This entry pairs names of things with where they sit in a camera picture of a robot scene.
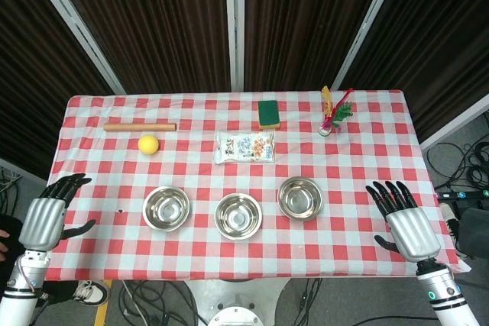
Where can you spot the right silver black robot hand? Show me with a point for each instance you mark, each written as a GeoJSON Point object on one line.
{"type": "Point", "coordinates": [412, 232]}

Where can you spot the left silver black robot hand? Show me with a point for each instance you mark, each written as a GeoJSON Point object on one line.
{"type": "Point", "coordinates": [40, 223]}

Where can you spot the stainless steel bowl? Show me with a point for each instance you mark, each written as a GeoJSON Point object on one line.
{"type": "Point", "coordinates": [300, 199]}
{"type": "Point", "coordinates": [238, 217]}
{"type": "Point", "coordinates": [166, 209]}

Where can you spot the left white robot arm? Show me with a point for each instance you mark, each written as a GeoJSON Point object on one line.
{"type": "Point", "coordinates": [23, 284]}

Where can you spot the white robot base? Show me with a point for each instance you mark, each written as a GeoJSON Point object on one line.
{"type": "Point", "coordinates": [237, 303]}

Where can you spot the person in black clothes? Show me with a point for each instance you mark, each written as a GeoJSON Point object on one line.
{"type": "Point", "coordinates": [11, 230]}

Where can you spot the black power strip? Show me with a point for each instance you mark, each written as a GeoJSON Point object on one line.
{"type": "Point", "coordinates": [462, 195]}

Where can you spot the black white sneaker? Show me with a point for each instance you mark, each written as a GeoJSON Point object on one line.
{"type": "Point", "coordinates": [91, 292]}

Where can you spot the yellow ball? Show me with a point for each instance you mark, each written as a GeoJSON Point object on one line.
{"type": "Point", "coordinates": [148, 145]}

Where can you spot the wooden rolling pin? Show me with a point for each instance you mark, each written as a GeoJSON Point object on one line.
{"type": "Point", "coordinates": [139, 127]}

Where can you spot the colourful feather shuttlecock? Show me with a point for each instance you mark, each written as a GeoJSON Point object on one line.
{"type": "Point", "coordinates": [328, 121]}

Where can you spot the red white checked tablecloth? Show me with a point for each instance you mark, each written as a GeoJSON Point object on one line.
{"type": "Point", "coordinates": [244, 173]}

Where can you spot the green yellow sponge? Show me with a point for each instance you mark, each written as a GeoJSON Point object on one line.
{"type": "Point", "coordinates": [269, 112]}

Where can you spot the white snack bag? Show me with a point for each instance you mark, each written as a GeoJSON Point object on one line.
{"type": "Point", "coordinates": [244, 147]}

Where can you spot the white partition post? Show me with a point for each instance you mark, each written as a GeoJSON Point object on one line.
{"type": "Point", "coordinates": [366, 24]}
{"type": "Point", "coordinates": [76, 24]}
{"type": "Point", "coordinates": [234, 24]}

